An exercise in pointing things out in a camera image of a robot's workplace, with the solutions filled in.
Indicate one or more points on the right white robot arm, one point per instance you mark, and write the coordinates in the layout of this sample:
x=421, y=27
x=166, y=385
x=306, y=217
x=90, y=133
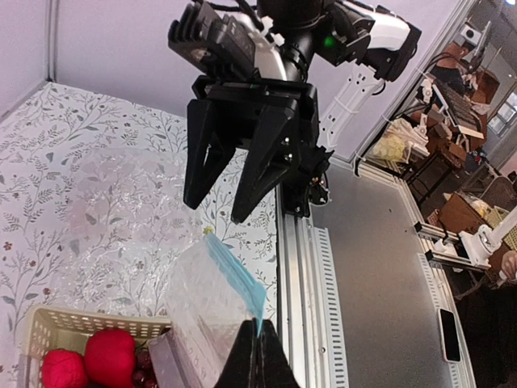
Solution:
x=375, y=39

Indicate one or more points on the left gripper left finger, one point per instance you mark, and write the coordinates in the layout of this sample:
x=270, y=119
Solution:
x=240, y=368

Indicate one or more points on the red strawberry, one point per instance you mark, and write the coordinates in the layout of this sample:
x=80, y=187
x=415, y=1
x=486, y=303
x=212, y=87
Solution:
x=62, y=369

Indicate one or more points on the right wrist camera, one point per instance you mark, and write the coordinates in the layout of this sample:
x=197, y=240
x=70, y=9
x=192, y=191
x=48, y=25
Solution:
x=228, y=44

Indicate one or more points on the left aluminium frame post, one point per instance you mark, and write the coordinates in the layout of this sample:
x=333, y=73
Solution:
x=50, y=33

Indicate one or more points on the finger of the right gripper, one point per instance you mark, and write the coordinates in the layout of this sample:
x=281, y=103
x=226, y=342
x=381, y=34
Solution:
x=274, y=153
x=209, y=150

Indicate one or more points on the crumpled clear plastic bag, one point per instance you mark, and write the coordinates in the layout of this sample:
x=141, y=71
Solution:
x=124, y=224

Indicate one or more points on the red apple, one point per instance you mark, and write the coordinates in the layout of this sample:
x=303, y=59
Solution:
x=110, y=358

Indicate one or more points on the dark red grape bunch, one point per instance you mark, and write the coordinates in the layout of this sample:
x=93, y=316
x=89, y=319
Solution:
x=143, y=375

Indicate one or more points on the clear zip bag blue zipper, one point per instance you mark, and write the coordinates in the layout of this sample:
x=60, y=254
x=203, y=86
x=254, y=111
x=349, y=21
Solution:
x=209, y=296

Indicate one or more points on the background clutter desk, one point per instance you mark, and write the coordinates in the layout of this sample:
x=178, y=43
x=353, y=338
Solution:
x=443, y=100

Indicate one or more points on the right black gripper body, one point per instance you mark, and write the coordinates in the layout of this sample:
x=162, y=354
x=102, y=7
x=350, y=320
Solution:
x=241, y=104

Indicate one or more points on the front aluminium rail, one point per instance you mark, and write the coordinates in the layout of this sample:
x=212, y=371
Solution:
x=359, y=301

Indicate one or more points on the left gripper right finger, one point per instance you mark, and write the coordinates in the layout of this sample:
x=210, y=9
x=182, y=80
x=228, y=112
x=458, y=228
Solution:
x=273, y=369

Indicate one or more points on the green plastic basket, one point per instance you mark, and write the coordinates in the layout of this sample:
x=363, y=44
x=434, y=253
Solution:
x=51, y=327

